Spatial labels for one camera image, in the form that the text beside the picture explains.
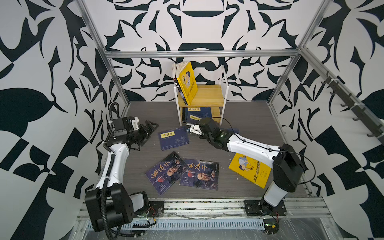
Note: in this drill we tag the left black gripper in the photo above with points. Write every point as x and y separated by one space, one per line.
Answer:
144 132

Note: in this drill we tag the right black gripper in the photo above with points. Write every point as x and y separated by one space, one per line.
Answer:
202 137

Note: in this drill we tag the blue book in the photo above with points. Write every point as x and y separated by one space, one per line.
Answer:
173 138
201 112
192 119
234 130

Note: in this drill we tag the dark portrait book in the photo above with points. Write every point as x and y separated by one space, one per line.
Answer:
201 174
166 172

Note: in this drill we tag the yellow cartoon book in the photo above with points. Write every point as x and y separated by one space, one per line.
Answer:
251 169
187 80

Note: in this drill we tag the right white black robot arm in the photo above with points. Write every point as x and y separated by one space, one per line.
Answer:
286 164

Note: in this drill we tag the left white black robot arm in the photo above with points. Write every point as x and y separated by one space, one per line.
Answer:
109 205

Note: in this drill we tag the black book leaning on shelf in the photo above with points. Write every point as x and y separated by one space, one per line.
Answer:
178 86

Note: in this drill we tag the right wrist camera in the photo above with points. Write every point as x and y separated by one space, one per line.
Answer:
193 129

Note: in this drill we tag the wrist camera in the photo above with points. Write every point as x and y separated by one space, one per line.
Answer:
193 129
134 122

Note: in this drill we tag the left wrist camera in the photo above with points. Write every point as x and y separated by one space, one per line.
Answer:
134 122

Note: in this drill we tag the wooden white frame bookshelf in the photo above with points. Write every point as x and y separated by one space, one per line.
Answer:
212 96

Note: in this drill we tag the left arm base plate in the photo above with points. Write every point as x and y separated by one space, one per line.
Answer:
151 209

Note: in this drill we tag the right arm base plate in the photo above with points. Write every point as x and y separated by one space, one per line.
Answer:
255 207

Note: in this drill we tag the white slotted cable duct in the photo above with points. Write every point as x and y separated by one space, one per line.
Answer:
197 224

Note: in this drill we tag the wall coat hook rail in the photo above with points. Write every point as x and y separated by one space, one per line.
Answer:
351 102

